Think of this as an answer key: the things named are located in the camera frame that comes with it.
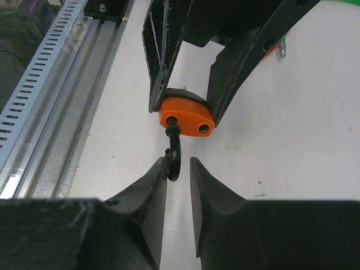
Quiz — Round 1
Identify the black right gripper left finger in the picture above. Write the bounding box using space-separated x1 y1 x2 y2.
1 157 167 269

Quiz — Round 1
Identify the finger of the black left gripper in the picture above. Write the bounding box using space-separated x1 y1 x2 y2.
142 0 192 113
206 1 318 125

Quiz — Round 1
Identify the red cable lock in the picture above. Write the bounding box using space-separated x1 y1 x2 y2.
265 34 287 59

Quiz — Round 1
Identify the green cable lock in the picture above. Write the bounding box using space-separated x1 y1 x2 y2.
266 0 359 59

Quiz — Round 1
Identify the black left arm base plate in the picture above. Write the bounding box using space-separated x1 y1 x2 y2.
83 0 130 22

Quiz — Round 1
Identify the orange black padlock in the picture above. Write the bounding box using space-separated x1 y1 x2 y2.
158 88 215 181

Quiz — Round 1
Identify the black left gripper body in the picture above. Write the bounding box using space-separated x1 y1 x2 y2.
179 1 283 47

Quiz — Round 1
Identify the aluminium mounting rail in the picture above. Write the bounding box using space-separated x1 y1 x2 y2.
1 16 126 199

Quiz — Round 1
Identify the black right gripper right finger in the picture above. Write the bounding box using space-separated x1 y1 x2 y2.
190 157 359 269

